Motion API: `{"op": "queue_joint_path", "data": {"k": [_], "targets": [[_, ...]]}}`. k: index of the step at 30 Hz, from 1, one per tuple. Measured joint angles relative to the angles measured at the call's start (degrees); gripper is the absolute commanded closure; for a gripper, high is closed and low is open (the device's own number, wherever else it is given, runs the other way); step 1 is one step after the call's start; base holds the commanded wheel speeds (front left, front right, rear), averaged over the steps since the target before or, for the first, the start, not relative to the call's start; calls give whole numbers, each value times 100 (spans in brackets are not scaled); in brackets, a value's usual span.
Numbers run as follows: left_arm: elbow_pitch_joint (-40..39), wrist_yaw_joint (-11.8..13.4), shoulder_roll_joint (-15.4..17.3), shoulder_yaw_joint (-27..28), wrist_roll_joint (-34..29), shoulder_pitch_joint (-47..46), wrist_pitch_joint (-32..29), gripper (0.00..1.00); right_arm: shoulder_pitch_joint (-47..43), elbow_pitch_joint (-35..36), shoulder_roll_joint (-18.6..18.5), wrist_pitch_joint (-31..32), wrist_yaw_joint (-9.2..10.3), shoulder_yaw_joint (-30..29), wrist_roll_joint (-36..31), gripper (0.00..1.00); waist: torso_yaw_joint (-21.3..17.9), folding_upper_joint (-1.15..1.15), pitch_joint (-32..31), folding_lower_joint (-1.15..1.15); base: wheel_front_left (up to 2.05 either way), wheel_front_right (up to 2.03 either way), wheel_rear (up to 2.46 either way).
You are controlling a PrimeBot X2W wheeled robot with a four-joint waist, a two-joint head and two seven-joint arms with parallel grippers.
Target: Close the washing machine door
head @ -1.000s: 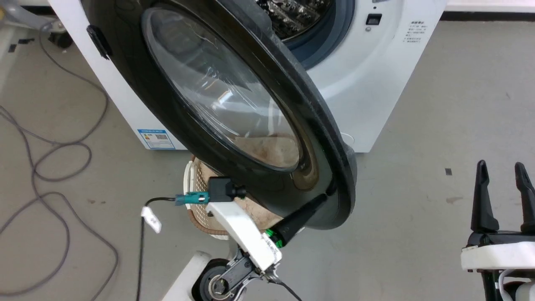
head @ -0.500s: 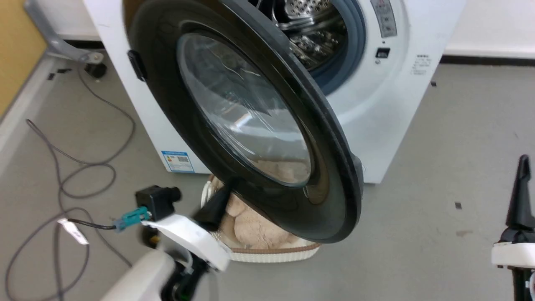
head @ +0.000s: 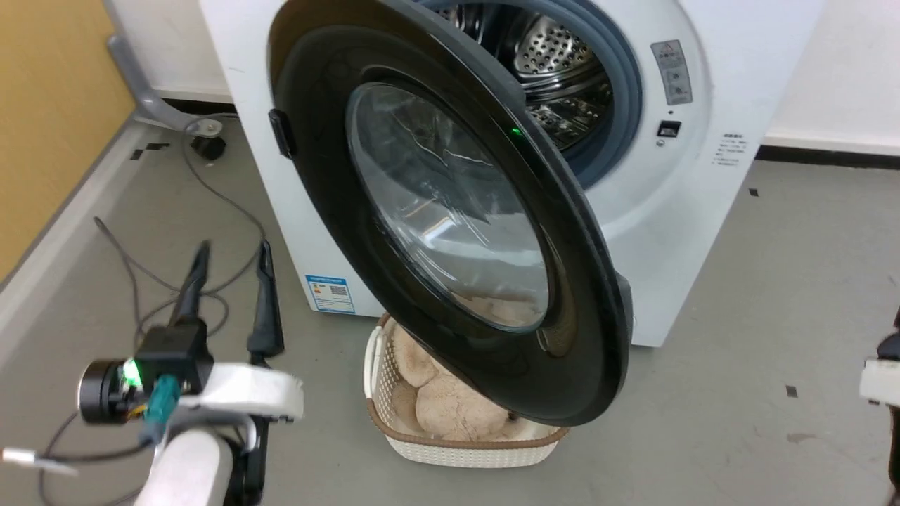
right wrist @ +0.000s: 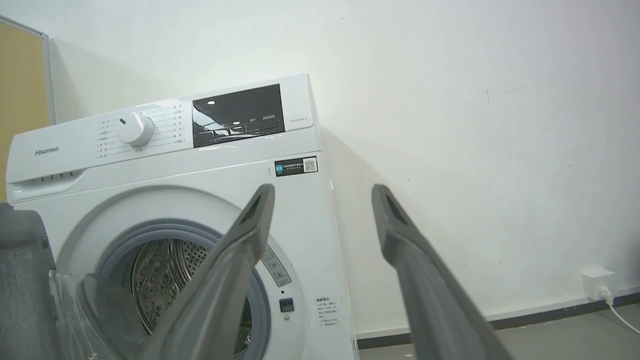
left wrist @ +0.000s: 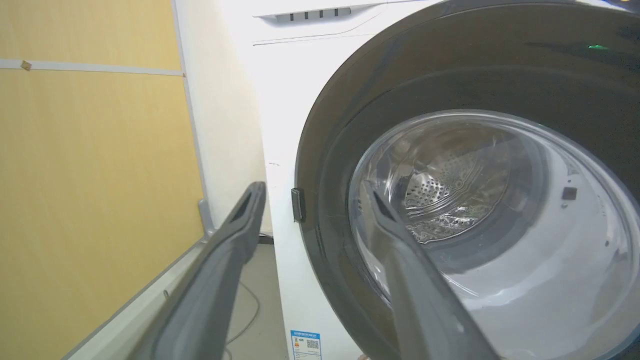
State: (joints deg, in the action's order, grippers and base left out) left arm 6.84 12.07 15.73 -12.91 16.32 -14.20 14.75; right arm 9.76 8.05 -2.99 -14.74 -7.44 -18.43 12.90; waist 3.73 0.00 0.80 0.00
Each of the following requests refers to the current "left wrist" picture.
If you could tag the blue energy label sticker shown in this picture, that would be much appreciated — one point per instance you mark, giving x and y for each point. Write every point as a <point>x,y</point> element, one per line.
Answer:
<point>306,345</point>

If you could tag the dark round washing machine door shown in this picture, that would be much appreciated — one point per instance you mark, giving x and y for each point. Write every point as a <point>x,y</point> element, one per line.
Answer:
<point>480,200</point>

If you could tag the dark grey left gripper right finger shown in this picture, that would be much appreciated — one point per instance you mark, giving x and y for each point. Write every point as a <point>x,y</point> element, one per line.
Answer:
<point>425,305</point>

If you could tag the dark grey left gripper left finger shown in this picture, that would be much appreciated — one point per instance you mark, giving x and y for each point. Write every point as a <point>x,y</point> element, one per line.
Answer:
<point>210,290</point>

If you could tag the white washing machine body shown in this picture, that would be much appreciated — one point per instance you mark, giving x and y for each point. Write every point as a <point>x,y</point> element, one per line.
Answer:
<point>295,115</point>

